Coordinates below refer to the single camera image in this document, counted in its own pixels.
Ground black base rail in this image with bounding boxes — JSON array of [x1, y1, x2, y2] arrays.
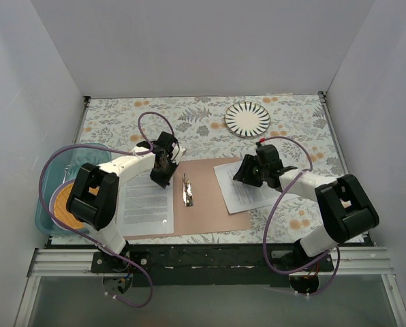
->
[[90, 242, 326, 289]]

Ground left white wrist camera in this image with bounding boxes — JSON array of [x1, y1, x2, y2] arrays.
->
[[171, 144, 186, 164]]

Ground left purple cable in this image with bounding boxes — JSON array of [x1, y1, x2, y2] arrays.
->
[[38, 111, 180, 308]]

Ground orange woven coaster dish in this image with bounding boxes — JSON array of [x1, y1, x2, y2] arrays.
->
[[49, 178, 90, 233]]

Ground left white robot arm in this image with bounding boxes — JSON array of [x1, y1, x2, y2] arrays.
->
[[66, 131, 186, 273]]

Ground pink file folder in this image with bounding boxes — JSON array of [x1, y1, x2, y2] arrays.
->
[[125, 157, 251, 240]]

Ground printed paper sheet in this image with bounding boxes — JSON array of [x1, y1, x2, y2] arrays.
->
[[116, 172, 174, 238], [214, 161, 281, 214]]

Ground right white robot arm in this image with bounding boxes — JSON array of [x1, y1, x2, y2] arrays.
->
[[233, 144, 379, 271]]

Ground floral tablecloth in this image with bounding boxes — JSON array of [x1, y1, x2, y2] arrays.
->
[[51, 95, 366, 245]]

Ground white plate blue stripes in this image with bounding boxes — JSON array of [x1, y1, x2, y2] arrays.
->
[[224, 101, 271, 138]]

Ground teal plastic tray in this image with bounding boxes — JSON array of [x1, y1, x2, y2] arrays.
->
[[35, 143, 111, 235]]

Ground metal folder clip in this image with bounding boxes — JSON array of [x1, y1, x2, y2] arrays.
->
[[183, 173, 193, 207]]

